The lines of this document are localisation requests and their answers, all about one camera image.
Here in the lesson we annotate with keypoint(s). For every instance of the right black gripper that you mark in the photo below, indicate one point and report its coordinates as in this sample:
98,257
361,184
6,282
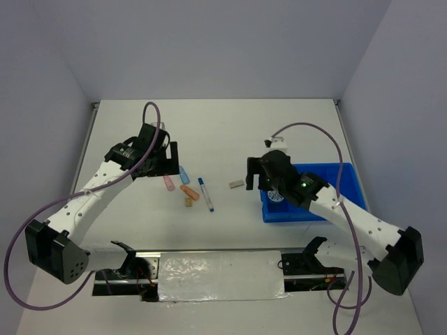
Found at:
255,167

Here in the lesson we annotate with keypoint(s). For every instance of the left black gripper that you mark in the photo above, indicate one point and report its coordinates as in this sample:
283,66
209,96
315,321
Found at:
169,166

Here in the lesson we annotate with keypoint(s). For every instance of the blue slime jar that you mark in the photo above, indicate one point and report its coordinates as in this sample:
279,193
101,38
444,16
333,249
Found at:
275,197

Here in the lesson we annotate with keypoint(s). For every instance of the grey speckled eraser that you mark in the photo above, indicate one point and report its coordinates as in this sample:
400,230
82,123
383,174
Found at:
236,184

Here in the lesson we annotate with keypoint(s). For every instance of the blue white marker pen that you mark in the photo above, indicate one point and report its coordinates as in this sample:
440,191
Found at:
206,195

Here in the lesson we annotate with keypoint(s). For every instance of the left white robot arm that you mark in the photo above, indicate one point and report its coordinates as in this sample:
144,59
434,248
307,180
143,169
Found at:
54,245

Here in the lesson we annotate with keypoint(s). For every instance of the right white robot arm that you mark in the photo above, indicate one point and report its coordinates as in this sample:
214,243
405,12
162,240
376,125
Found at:
390,255

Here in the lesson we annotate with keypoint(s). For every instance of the pink transparent case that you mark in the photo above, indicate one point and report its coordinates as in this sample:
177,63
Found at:
169,183

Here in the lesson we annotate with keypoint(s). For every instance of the blue transparent case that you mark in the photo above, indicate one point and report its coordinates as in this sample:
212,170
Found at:
183,175

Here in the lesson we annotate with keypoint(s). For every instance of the orange transparent case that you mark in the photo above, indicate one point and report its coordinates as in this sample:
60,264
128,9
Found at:
190,192

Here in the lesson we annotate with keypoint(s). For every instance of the blue plastic divided bin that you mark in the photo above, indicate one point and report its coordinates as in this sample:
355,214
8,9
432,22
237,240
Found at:
284,212

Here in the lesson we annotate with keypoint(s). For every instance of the silver foil sheet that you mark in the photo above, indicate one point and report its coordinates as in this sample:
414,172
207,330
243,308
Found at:
220,276

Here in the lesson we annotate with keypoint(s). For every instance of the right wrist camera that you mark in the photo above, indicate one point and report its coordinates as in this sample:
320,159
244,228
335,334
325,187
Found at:
276,144

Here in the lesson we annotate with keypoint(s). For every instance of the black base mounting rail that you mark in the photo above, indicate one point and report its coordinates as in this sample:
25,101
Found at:
141,279

